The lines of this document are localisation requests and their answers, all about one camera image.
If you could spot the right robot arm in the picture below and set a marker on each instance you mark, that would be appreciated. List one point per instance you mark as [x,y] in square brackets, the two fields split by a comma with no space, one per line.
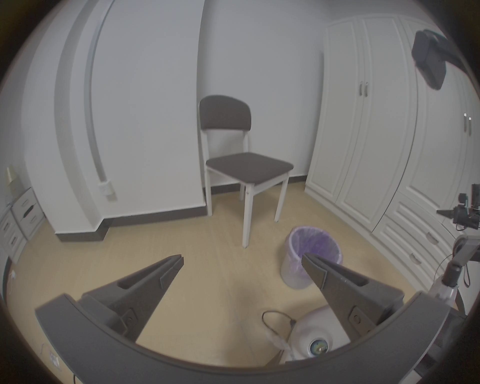
[467,247]

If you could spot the white trash bin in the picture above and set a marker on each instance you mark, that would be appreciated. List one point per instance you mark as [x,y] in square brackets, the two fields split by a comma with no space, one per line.
[294,272]

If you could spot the purple plastic bag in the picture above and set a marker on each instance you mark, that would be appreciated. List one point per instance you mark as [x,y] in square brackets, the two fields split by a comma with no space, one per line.
[315,243]

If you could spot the grey and white chair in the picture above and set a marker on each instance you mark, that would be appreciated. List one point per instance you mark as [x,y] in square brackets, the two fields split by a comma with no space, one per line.
[247,167]

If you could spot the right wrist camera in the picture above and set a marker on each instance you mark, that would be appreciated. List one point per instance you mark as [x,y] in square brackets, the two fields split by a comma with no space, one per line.
[463,199]

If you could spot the white wardrobe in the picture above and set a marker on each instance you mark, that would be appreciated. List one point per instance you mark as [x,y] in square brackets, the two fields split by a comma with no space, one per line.
[375,131]

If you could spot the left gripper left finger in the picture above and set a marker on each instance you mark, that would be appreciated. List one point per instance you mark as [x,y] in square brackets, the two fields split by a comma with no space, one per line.
[142,296]

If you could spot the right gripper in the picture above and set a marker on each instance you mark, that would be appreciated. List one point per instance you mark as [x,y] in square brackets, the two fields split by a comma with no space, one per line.
[467,217]

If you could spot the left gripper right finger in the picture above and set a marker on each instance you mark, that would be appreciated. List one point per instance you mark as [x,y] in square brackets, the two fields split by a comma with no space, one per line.
[352,300]

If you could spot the pale grey chest of drawers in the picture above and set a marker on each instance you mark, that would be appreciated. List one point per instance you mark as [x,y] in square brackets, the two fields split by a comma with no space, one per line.
[26,217]

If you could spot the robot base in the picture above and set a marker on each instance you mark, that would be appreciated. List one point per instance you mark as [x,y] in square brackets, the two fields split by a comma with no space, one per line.
[318,326]

